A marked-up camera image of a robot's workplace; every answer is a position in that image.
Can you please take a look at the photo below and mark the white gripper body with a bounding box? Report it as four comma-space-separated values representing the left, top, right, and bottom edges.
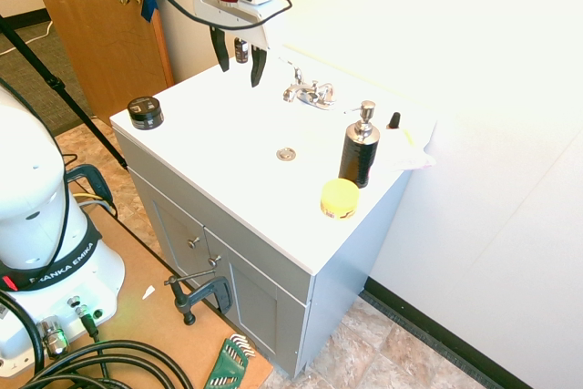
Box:
191, 0, 272, 52

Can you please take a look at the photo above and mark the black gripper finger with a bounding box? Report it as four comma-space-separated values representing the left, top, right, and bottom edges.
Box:
209, 26, 230, 74
250, 46, 270, 88

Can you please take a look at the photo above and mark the small dark bottle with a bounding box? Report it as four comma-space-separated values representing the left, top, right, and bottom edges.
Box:
233, 37, 250, 65

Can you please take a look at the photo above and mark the white sink countertop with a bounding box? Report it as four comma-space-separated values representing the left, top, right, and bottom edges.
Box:
109, 45, 438, 277

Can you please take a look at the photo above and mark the black round jar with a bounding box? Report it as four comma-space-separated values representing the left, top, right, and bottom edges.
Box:
127, 95, 165, 131

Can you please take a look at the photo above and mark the wooden door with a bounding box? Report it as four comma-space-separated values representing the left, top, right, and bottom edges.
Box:
21, 0, 176, 126

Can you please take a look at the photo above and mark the black soap pump dispenser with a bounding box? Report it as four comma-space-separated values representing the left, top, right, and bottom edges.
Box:
337, 99, 382, 189

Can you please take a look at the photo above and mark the yellow round jar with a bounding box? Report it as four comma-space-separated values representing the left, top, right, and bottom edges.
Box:
319, 179, 361, 221

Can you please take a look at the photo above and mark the black-capped white tube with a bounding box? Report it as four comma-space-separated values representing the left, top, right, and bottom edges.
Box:
380, 111, 437, 173

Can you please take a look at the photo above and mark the black tripod leg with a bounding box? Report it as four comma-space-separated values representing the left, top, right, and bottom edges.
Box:
0, 14, 129, 172

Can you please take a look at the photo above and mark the grey vanity cabinet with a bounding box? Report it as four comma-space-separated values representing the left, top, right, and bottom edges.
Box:
111, 127, 411, 380

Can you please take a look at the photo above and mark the brown wooden base board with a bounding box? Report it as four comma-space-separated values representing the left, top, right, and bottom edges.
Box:
26, 203, 274, 389

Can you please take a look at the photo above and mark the green hex key set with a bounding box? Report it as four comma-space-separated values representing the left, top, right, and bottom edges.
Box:
202, 333, 257, 389

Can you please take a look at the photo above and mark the chrome two-handle faucet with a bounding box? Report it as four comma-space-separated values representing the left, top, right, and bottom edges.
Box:
277, 56, 338, 111

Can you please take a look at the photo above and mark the white floor cable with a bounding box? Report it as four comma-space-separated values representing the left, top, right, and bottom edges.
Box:
0, 20, 54, 56

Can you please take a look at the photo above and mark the black power cable bundle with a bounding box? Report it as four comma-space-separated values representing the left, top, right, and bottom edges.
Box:
0, 291, 194, 389

